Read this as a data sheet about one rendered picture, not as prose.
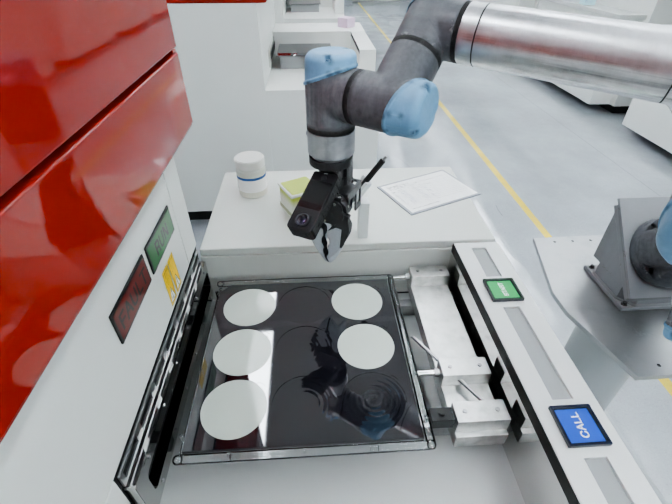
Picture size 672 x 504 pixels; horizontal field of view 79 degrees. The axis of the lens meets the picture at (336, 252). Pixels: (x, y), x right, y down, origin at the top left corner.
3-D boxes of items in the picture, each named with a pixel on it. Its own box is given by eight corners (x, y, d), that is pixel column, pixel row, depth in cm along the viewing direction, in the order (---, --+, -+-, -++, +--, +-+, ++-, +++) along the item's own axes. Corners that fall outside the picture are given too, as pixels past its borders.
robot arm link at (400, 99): (447, 43, 50) (371, 33, 55) (409, 121, 49) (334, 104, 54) (454, 84, 57) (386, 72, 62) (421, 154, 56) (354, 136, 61)
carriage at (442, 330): (453, 447, 62) (456, 437, 61) (406, 286, 91) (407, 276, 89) (504, 444, 63) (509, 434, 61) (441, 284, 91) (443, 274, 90)
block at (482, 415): (455, 432, 61) (458, 422, 59) (448, 411, 64) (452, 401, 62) (507, 429, 62) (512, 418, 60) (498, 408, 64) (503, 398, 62)
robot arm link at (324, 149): (343, 141, 59) (294, 132, 62) (342, 169, 62) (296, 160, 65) (362, 124, 64) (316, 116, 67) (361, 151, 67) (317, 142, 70)
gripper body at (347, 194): (362, 208, 75) (364, 146, 68) (342, 232, 69) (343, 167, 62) (325, 199, 78) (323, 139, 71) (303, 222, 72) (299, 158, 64)
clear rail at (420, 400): (427, 452, 58) (428, 447, 57) (385, 277, 88) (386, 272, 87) (436, 451, 58) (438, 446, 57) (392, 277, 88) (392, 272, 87)
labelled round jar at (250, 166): (237, 199, 99) (231, 163, 93) (241, 185, 104) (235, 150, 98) (267, 198, 99) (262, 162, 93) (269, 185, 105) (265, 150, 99)
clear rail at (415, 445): (172, 467, 56) (169, 463, 55) (175, 457, 57) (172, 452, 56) (436, 451, 58) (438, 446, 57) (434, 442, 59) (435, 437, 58)
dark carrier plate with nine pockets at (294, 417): (182, 454, 57) (181, 452, 57) (221, 287, 84) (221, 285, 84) (423, 439, 59) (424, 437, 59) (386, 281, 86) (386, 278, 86)
